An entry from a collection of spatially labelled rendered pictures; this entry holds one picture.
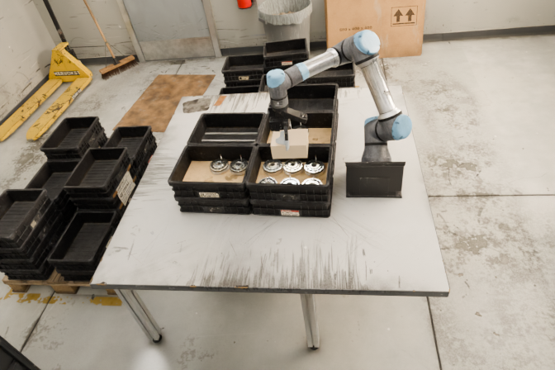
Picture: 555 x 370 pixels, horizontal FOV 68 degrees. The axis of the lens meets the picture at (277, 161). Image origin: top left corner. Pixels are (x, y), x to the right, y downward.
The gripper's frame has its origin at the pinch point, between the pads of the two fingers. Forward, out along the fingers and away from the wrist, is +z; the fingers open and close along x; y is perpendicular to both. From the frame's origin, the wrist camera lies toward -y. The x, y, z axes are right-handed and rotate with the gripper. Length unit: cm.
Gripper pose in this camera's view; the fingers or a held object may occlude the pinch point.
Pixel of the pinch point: (289, 140)
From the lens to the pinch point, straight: 188.7
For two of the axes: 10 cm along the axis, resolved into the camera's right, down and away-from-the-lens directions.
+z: 1.3, 7.5, 6.5
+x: -1.0, 6.6, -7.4
